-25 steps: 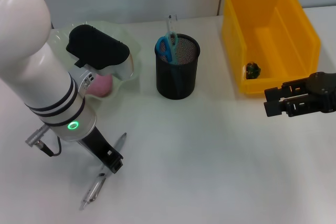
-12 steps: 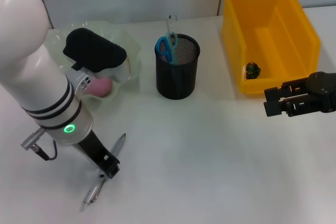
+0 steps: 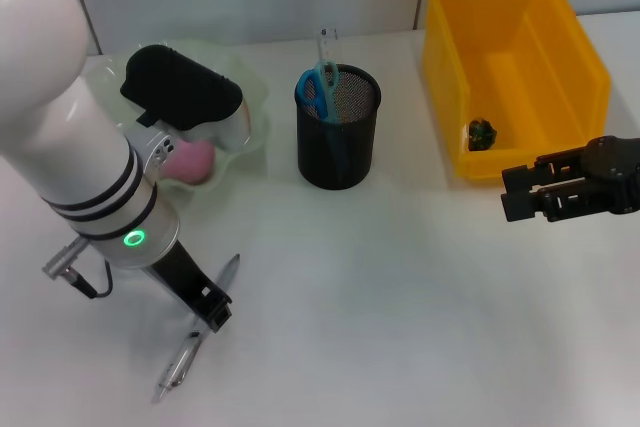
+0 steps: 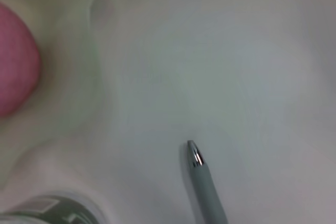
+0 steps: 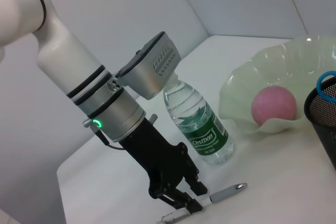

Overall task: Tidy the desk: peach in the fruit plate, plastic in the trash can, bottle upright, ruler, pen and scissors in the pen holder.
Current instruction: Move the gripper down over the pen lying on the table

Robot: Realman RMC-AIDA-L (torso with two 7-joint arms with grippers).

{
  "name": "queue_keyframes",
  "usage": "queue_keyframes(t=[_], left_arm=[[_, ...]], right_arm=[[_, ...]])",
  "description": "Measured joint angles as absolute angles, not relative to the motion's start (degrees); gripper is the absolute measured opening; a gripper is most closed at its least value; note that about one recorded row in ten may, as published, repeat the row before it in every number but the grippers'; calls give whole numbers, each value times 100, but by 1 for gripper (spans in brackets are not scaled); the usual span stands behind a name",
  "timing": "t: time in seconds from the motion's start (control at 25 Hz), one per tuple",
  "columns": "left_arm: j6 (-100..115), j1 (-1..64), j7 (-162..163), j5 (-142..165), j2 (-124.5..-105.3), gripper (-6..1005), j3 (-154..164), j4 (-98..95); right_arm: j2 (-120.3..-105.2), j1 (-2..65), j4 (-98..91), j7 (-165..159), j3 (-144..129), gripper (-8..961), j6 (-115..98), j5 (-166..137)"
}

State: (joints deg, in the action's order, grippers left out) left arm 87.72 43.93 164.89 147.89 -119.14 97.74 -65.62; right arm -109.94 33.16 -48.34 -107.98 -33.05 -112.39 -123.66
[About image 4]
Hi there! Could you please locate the grey pen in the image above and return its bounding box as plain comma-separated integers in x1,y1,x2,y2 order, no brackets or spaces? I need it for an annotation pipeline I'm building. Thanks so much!
186,140,228,224

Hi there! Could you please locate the pink peach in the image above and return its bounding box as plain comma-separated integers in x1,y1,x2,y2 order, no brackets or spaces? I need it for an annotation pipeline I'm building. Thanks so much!
0,2,42,118

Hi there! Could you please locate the clear water bottle green label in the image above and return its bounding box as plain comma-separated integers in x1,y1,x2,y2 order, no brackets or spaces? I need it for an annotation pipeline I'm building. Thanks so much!
0,190,106,224

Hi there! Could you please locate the pale green wavy fruit plate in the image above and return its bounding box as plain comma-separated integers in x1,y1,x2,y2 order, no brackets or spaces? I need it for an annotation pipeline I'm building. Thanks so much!
0,0,120,183

